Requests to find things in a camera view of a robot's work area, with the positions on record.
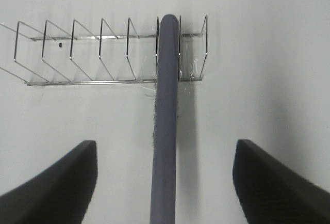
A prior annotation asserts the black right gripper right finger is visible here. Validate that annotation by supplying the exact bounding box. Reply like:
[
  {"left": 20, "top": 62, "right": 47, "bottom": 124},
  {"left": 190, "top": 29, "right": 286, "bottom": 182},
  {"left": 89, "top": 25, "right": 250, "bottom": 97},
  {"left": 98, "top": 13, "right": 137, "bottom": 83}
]
[{"left": 232, "top": 139, "right": 329, "bottom": 223}]

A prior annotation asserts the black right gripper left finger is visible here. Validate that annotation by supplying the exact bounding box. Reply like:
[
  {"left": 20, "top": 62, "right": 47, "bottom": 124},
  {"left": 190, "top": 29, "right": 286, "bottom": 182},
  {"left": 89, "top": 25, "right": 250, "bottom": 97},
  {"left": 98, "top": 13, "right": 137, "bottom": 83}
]
[{"left": 1, "top": 140, "right": 97, "bottom": 223}]

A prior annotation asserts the purple brush with black bristles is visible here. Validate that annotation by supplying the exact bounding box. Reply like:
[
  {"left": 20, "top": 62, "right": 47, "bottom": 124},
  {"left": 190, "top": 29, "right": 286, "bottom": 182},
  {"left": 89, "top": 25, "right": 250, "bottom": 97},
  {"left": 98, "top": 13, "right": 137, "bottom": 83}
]
[{"left": 150, "top": 14, "right": 179, "bottom": 223}]

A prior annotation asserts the chrome wire dish rack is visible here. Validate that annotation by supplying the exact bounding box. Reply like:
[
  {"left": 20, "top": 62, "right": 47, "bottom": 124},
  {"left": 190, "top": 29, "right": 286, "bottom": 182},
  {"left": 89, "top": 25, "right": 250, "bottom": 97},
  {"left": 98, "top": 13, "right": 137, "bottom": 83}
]
[{"left": 1, "top": 17, "right": 208, "bottom": 87}]

